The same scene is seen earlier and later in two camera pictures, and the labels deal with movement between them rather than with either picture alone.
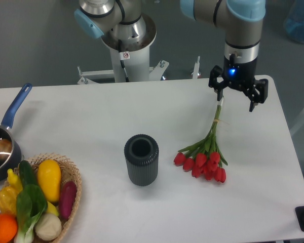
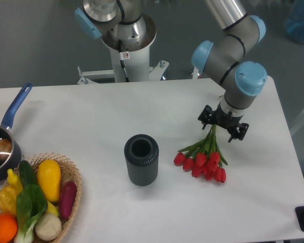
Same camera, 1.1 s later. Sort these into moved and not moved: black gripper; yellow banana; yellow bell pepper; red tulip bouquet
Moved: black gripper
Not moved: yellow banana; yellow bell pepper; red tulip bouquet
